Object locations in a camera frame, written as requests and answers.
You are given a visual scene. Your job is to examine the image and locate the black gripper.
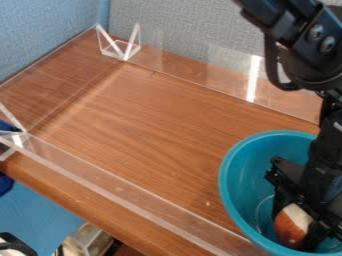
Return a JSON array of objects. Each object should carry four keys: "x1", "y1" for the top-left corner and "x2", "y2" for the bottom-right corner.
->
[{"x1": 264, "y1": 157, "x2": 342, "y2": 251}]

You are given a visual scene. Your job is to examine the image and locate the brown and white toy mushroom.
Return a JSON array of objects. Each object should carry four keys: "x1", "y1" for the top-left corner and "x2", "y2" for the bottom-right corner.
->
[{"x1": 274, "y1": 203, "x2": 312, "y2": 249}]

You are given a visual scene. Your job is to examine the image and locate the blue plastic bowl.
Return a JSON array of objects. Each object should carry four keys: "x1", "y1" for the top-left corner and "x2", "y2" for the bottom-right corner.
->
[{"x1": 218, "y1": 130, "x2": 342, "y2": 256}]

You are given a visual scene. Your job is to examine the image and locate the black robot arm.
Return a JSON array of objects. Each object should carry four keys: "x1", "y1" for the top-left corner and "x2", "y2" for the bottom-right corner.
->
[{"x1": 235, "y1": 0, "x2": 342, "y2": 252}]

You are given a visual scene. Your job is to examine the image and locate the clear acrylic back barrier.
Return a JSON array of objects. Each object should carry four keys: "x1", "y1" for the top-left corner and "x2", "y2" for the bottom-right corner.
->
[{"x1": 124, "y1": 36, "x2": 322, "y2": 124}]

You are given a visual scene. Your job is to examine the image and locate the clear acrylic barrier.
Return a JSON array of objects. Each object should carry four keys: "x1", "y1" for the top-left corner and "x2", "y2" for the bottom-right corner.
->
[
  {"x1": 124, "y1": 36, "x2": 322, "y2": 124},
  {"x1": 0, "y1": 132, "x2": 282, "y2": 256}
]

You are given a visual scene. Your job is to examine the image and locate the clear plastic box below table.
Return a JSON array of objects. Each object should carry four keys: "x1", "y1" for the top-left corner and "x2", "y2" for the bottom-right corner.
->
[{"x1": 53, "y1": 223, "x2": 113, "y2": 256}]

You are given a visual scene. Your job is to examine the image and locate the clear acrylic front barrier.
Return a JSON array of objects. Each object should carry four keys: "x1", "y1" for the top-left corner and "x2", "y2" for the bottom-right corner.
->
[{"x1": 0, "y1": 132, "x2": 282, "y2": 256}]

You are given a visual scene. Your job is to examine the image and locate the black and white object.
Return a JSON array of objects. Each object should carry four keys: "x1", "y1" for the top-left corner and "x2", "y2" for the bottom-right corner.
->
[{"x1": 0, "y1": 232, "x2": 37, "y2": 256}]

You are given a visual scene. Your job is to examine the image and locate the blue object at left edge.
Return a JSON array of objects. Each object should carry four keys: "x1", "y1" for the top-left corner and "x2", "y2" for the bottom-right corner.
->
[{"x1": 0, "y1": 119, "x2": 21, "y2": 197}]

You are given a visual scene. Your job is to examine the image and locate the clear acrylic corner bracket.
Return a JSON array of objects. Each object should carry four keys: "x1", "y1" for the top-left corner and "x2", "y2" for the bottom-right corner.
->
[{"x1": 95, "y1": 24, "x2": 141, "y2": 61}]

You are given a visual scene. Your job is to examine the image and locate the clear acrylic left bracket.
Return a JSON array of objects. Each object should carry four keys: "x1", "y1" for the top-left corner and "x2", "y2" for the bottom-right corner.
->
[{"x1": 0, "y1": 103, "x2": 27, "y2": 162}]

